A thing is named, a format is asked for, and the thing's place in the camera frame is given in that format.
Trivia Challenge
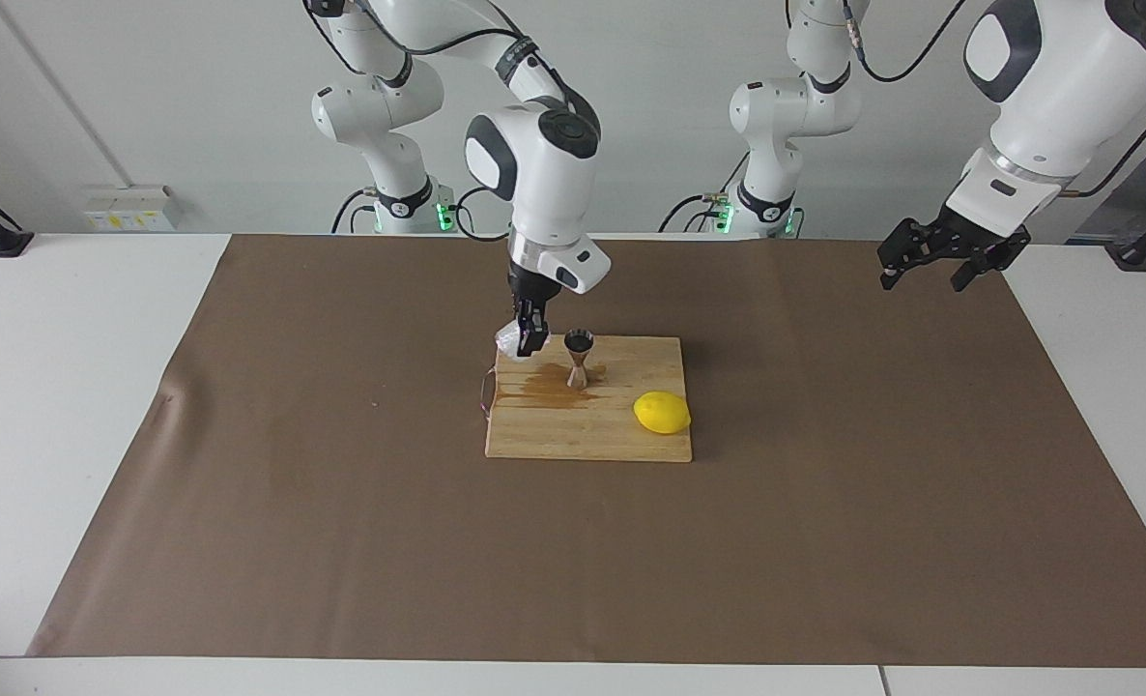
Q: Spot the black base cable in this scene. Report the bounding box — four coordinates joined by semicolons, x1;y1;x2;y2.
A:
331;188;381;235
658;145;750;235

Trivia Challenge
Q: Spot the black right base cable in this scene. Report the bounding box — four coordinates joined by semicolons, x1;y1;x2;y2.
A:
331;188;381;235

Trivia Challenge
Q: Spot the black left base cable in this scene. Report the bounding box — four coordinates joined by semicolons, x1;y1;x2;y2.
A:
658;145;750;235

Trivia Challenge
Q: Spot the steel double jigger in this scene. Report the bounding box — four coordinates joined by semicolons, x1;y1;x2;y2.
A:
562;328;594;391

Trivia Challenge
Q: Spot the brown paper table mat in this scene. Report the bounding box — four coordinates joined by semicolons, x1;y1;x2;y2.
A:
27;235;1146;668

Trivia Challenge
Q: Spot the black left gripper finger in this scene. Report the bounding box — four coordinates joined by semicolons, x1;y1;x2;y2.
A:
877;217;945;291
950;228;1032;293

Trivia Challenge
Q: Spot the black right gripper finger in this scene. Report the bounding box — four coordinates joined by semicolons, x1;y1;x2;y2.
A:
515;298;551;357

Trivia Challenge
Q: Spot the white wall socket box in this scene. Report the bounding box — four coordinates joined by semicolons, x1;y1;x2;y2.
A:
83;184;184;233

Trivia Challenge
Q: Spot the clear textured glass cup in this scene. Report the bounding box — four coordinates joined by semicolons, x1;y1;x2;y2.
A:
493;324;535;362

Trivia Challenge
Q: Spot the wooden cutting board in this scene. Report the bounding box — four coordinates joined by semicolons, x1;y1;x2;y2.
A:
481;333;693;463

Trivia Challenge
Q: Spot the yellow lemon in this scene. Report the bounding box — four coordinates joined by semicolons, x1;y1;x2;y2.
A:
633;391;693;436

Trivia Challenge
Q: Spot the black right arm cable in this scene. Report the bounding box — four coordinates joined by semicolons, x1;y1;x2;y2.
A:
346;0;574;244

